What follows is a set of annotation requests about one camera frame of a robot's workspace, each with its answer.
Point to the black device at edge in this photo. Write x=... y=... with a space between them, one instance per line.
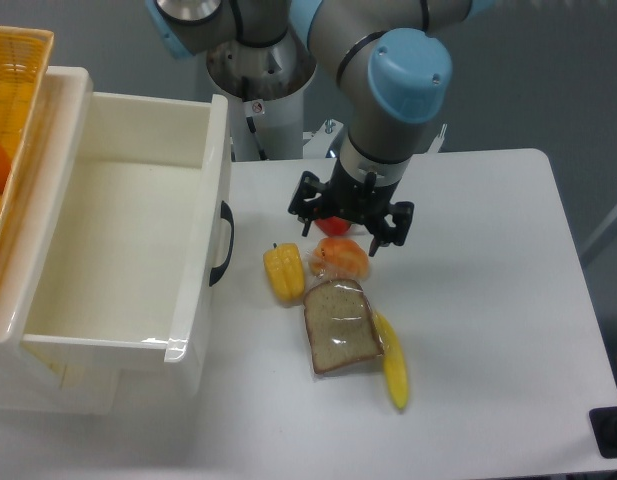
x=604 y=424

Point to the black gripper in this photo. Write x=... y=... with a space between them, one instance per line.
x=363 y=198

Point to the white mounting bracket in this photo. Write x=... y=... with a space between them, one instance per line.
x=325 y=142

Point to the white drawer cabinet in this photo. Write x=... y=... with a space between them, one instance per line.
x=30 y=379

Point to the wrapped orange croissant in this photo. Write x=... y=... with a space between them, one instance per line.
x=341 y=255

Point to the yellow banana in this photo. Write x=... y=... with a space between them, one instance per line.
x=394 y=363

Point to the toast slice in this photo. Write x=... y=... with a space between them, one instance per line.
x=339 y=325

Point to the white plastic drawer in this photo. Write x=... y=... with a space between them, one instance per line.
x=125 y=283

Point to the yellow bell pepper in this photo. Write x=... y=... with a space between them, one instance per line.
x=285 y=272

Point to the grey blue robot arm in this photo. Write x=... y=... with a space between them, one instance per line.
x=383 y=57

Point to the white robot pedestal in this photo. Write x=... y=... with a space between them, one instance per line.
x=265 y=89

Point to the black drawer handle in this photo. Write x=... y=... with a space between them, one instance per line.
x=226 y=244

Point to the yellow woven basket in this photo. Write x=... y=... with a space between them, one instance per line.
x=24 y=58

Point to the red bell pepper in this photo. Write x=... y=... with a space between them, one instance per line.
x=333 y=226

